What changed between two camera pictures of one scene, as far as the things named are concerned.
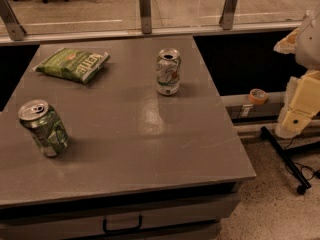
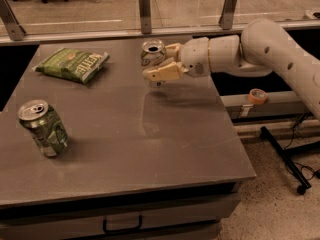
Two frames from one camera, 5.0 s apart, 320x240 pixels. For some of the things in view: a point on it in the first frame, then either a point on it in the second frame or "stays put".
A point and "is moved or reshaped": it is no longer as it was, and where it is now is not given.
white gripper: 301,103 to 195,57
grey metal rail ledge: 239,107 stays put
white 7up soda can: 168,72 is moved or reshaped
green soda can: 45,125 stays put
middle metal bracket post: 145,11 stays put
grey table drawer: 165,216 stays put
